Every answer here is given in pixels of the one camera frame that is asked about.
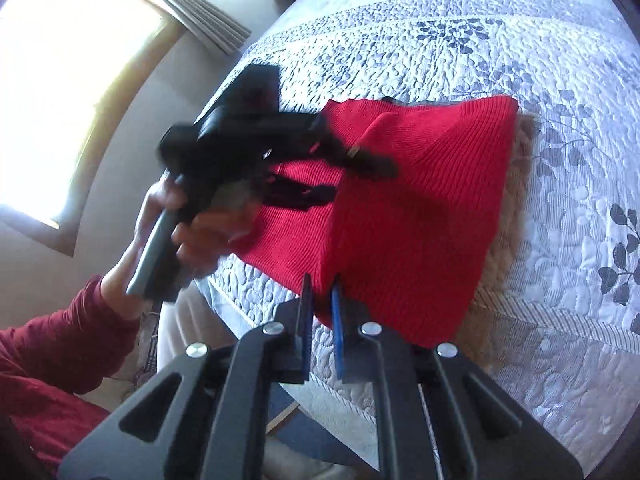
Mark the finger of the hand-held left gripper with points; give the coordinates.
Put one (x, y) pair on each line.
(300, 196)
(365, 162)

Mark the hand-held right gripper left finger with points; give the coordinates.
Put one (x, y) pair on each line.
(302, 330)

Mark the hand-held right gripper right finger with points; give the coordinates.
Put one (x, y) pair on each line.
(337, 330)

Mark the red knit sweater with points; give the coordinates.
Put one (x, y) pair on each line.
(425, 220)

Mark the person's left forearm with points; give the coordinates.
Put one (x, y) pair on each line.
(60, 350)

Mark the person's left hand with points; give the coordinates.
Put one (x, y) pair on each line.
(215, 232)

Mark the grey curtain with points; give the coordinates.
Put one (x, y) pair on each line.
(200, 15)

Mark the tan fuzzy cloth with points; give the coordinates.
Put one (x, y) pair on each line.
(515, 200)

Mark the grey leaf-patterned quilt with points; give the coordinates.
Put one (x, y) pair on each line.
(500, 60)

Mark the window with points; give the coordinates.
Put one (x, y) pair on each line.
(65, 85)

